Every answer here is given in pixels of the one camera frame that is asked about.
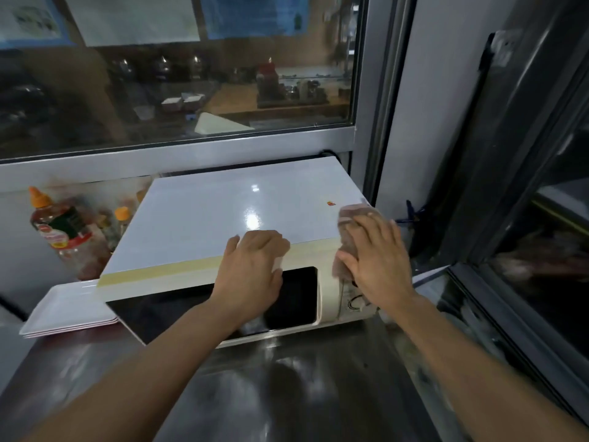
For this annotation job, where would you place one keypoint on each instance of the person's right hand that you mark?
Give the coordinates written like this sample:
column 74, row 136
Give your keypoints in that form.
column 382, row 266

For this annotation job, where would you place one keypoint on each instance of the person's left hand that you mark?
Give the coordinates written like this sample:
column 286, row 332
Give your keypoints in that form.
column 248, row 280

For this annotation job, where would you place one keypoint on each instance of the brown cloth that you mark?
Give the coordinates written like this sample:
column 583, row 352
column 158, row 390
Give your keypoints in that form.
column 345, row 266

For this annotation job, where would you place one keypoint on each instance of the white microwave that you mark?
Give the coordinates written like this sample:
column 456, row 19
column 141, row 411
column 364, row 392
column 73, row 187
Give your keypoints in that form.
column 207, row 216

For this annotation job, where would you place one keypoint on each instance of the clear bottle green label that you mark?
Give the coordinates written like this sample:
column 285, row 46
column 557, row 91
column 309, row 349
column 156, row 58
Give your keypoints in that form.
column 142, row 196

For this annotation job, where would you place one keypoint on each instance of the dark sauce bottle orange cap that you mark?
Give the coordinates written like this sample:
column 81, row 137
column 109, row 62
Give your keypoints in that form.
column 123, row 216

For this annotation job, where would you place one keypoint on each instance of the small glass bottle tan cap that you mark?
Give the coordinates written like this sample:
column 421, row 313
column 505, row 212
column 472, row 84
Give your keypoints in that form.
column 109, row 234

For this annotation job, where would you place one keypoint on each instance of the white rectangular plate red underside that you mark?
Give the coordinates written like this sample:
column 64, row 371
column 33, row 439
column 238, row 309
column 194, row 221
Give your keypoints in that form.
column 64, row 308

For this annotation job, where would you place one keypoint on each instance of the plain white rectangular plate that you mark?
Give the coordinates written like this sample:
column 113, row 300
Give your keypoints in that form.
column 69, row 332

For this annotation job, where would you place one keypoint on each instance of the large ketchup bottle orange cap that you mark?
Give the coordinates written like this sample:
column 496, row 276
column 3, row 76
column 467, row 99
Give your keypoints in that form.
column 64, row 234

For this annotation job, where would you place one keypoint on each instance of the person's right forearm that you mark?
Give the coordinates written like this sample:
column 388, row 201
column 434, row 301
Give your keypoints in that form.
column 483, row 377

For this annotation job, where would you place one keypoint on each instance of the person's left forearm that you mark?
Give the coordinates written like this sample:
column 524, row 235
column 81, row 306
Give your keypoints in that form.
column 138, row 386

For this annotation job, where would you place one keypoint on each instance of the blue clamp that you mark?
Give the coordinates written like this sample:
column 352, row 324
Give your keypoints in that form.
column 407, row 215

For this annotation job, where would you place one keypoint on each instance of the stainless steel table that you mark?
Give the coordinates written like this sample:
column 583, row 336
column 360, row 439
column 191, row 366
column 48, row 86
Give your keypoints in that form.
column 322, row 386

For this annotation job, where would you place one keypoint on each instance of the white tilted board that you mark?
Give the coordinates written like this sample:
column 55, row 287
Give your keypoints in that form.
column 221, row 126

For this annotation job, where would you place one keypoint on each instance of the wooden kitchen counter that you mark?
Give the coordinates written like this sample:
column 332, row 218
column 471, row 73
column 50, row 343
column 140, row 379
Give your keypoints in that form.
column 230, row 103

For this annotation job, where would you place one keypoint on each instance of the dark tray of jars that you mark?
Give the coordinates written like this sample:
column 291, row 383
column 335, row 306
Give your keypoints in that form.
column 303, row 101

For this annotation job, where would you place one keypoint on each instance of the small white box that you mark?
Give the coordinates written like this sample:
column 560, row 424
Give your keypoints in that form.
column 171, row 103
column 193, row 101

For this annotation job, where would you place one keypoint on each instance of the clear plastic cup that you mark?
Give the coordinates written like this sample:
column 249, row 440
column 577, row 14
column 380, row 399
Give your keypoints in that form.
column 144, row 112

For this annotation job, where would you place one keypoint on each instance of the dark red bottle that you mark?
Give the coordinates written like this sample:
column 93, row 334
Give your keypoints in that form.
column 268, row 80

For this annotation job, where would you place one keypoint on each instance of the metal kettle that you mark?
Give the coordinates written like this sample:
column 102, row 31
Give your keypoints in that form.
column 197, row 66
column 163, row 67
column 123, row 69

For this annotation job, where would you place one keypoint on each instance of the white paper notice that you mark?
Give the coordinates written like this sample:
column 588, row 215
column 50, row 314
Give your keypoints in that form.
column 133, row 18

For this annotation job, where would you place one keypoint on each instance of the blue bordered poster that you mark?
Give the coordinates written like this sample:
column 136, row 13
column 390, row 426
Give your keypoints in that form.
column 32, row 18

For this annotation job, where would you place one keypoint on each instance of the glass window aluminium frame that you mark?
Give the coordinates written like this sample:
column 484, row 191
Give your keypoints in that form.
column 184, row 156

